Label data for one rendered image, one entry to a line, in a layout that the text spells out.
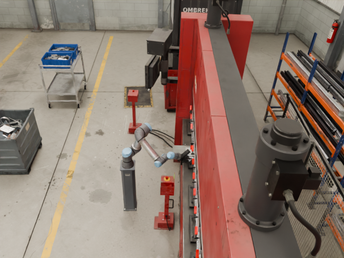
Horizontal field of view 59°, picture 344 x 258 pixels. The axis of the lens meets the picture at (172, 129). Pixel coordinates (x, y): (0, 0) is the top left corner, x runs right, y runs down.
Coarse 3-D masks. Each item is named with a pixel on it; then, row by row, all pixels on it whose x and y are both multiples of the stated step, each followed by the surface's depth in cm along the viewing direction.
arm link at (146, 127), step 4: (144, 124) 336; (148, 124) 337; (144, 128) 332; (148, 128) 335; (144, 132) 331; (148, 132) 337; (144, 136) 340; (132, 144) 363; (136, 144) 356; (140, 144) 357; (132, 148) 362; (136, 148) 361; (140, 148) 370; (136, 152) 365
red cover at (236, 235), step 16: (208, 32) 315; (208, 48) 280; (208, 64) 252; (208, 80) 229; (208, 96) 210; (208, 112) 205; (224, 112) 195; (208, 128) 198; (224, 128) 180; (224, 144) 168; (224, 160) 158; (224, 176) 149; (224, 192) 140; (240, 192) 140; (224, 208) 133; (224, 224) 130; (240, 224) 126; (224, 240) 128; (240, 240) 120; (224, 256) 127; (240, 256) 115
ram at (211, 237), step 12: (204, 108) 248; (204, 120) 244; (204, 132) 240; (204, 144) 236; (204, 156) 232; (204, 168) 229; (204, 180) 225; (204, 192) 222; (204, 204) 218; (216, 204) 165; (204, 216) 215; (216, 216) 163; (204, 228) 212; (216, 228) 161; (204, 240) 209; (216, 240) 160; (204, 252) 206; (216, 252) 158
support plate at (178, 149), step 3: (174, 147) 365; (177, 147) 365; (180, 147) 366; (183, 147) 366; (174, 150) 361; (177, 150) 361; (180, 150) 361; (183, 150) 361; (180, 153) 357; (189, 153) 358; (192, 156) 355
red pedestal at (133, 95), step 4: (128, 92) 506; (132, 92) 507; (136, 92) 507; (128, 96) 499; (132, 96) 499; (136, 96) 498; (128, 100) 504; (132, 100) 503; (136, 100) 503; (132, 104) 517; (132, 108) 522; (132, 124) 547; (136, 124) 548; (140, 124) 549; (128, 128) 540; (132, 128) 540; (136, 128) 540; (128, 132) 548; (132, 132) 545
